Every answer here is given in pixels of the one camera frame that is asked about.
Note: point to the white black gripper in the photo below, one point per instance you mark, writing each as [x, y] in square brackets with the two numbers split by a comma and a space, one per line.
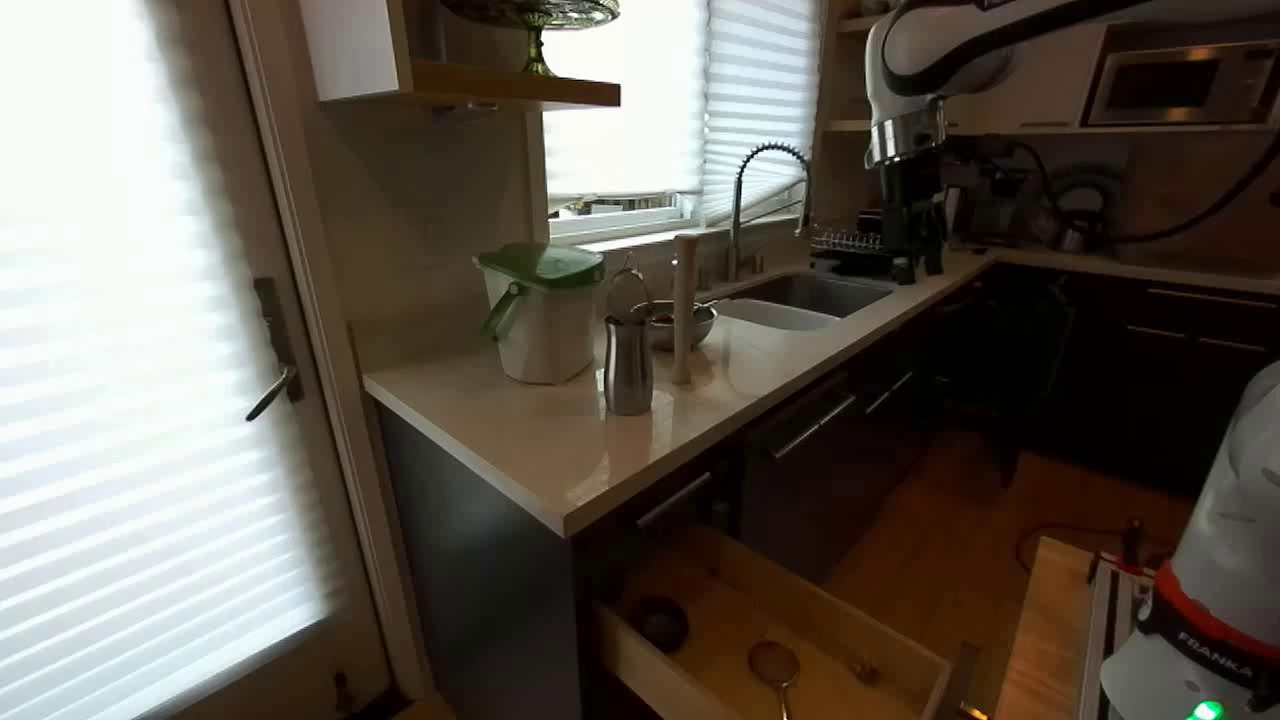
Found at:
[914, 200]

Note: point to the black round object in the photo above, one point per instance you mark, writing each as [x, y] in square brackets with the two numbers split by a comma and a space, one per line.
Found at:
[662, 622]

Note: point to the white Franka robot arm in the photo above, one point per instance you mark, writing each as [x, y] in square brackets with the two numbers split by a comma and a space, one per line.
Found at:
[962, 41]

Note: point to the dark narrow drawer front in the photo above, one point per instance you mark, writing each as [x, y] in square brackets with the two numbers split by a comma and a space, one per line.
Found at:
[666, 514]

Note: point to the wooden drawer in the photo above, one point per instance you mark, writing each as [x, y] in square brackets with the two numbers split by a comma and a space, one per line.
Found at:
[725, 612]

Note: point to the undermount kitchen sink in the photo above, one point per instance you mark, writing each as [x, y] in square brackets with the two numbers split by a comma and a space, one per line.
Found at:
[815, 295]

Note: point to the chrome arched faucet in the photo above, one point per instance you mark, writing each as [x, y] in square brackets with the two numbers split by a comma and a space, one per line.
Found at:
[738, 213]

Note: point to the white window blind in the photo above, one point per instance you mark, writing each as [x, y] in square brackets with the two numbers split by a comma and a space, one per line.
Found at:
[762, 92]

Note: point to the metal bowl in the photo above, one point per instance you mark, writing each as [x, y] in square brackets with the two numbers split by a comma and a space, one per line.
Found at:
[693, 325]

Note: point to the wooden pestle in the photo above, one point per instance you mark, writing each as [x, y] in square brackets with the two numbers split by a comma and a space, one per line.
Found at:
[682, 313]

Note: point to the dark dishwasher front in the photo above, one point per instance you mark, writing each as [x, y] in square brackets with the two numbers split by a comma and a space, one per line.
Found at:
[805, 466]

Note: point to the built-in microwave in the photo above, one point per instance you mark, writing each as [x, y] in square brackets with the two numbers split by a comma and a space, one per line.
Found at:
[1183, 81]

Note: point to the steel thermos bottle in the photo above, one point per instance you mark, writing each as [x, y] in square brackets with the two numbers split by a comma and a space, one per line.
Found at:
[629, 365]

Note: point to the white bin green lid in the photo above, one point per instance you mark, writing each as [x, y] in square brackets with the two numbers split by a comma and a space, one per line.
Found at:
[544, 320]

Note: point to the glass footed bowl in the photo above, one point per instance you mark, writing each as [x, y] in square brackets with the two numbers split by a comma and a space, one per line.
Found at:
[543, 12]

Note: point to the wooden robot platform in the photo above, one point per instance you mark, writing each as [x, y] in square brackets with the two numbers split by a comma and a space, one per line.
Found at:
[1047, 642]

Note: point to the metal strainer spoon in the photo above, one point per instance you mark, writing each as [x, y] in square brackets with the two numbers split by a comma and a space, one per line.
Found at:
[774, 661]

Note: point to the wooden wall shelf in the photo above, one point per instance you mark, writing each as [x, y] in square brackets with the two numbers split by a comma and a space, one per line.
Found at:
[505, 85]

